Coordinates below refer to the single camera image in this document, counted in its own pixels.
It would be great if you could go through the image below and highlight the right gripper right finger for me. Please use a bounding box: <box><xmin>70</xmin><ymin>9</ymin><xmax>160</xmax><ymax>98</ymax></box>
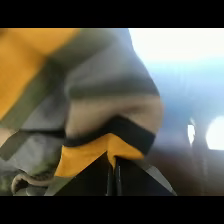
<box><xmin>114</xmin><ymin>157</ymin><xmax>175</xmax><ymax>197</ymax></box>

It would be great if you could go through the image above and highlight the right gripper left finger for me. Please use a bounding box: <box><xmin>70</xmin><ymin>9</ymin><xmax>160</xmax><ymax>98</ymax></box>
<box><xmin>55</xmin><ymin>151</ymin><xmax>115</xmax><ymax>197</ymax></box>

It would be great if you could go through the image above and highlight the yellow grey striped shirt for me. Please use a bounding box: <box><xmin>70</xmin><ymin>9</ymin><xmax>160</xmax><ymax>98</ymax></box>
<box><xmin>0</xmin><ymin>28</ymin><xmax>165</xmax><ymax>197</ymax></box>

